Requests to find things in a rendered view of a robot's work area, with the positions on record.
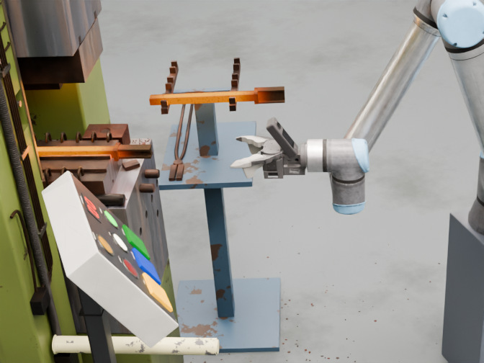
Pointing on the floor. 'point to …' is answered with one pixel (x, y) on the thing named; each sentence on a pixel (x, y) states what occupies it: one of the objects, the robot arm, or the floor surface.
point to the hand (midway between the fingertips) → (232, 150)
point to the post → (98, 330)
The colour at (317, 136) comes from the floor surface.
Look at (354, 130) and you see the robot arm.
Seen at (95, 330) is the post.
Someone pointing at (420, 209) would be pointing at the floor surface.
